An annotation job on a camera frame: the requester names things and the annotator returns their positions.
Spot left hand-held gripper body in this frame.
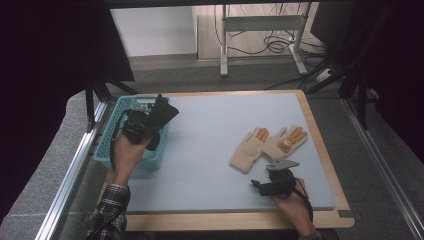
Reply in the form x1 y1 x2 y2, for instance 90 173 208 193
121 101 158 145

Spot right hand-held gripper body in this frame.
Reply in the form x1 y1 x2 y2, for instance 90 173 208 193
265 158 300 197

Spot black glove with white marks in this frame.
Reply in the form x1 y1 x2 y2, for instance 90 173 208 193
145 93 180 152

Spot teal plastic basket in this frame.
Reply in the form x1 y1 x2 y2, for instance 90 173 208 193
93 95 172 173

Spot person's right hand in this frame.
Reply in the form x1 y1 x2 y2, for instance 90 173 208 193
271 181 316 237

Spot person's left hand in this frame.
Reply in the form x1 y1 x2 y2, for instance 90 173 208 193
112 133 151 186

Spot beige glove orange fingers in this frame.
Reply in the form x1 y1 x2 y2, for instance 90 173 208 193
229 127 270 175
261 125 309 164

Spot grey foam mat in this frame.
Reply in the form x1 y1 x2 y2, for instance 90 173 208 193
125 92 337 214

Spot white panel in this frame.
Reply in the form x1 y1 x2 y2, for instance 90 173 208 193
109 6 198 58

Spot dark curtain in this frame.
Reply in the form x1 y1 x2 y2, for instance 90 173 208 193
346 0 424 164
0 0 136 223

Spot black metal stand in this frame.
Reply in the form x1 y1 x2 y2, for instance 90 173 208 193
306 3 396 131

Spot white power strip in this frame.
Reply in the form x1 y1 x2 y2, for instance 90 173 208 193
314 68 335 83

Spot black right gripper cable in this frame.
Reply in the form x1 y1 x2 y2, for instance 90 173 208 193
294 178 314 223

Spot aluminium rail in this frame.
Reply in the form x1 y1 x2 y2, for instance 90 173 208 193
341 98 424 239
34 101 109 240

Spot black floor cables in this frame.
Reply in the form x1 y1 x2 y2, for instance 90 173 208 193
213 3 329 59

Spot white metal stand frame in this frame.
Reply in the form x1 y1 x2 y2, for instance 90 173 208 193
219 3 313 78

